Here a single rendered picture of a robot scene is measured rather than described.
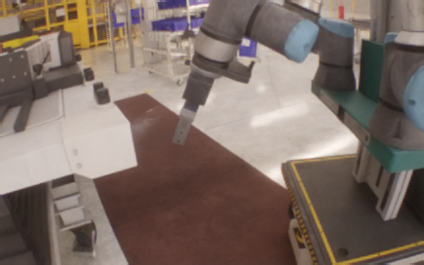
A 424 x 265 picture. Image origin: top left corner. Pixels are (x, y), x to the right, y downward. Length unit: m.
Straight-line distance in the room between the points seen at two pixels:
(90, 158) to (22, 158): 0.13
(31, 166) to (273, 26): 0.50
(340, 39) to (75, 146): 0.93
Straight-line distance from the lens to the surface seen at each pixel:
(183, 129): 0.61
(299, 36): 0.52
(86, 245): 1.44
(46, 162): 0.53
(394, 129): 0.73
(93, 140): 0.51
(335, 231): 1.03
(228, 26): 0.55
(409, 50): 0.53
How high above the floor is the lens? 1.03
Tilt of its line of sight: 25 degrees down
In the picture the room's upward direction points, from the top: 3 degrees counter-clockwise
